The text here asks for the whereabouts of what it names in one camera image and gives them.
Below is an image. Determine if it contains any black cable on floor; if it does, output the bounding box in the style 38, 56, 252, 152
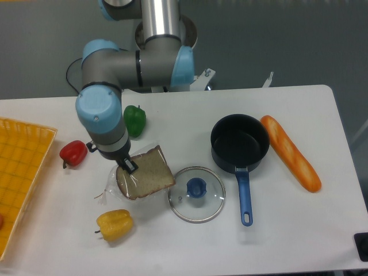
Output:
66, 57, 84, 95

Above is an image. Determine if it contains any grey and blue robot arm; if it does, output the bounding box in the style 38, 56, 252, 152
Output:
75, 1, 194, 173

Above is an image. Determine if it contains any orange baguette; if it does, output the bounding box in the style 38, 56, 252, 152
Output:
260, 115, 322, 193

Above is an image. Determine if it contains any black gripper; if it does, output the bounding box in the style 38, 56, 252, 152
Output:
114, 152, 139, 174

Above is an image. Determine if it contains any yellow plastic basket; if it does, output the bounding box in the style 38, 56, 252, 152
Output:
1, 117, 58, 260

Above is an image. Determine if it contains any green bell pepper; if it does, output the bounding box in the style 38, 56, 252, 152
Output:
123, 105, 146, 138

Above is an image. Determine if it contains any yellow bell pepper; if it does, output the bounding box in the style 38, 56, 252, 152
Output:
96, 209, 133, 242

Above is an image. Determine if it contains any glass lid with blue knob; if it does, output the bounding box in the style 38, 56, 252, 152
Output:
168, 166, 226, 224

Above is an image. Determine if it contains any black object at table edge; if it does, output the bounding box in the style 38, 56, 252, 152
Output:
354, 232, 368, 262

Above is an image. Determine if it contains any black saucepan with blue handle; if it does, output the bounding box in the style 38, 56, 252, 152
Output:
210, 114, 270, 227

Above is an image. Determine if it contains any red bell pepper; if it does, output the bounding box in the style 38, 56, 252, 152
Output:
59, 140, 87, 169

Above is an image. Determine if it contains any toast slice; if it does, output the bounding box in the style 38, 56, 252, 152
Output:
95, 143, 175, 205

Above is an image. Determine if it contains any white table bracket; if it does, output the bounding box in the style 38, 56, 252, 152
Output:
262, 71, 274, 88

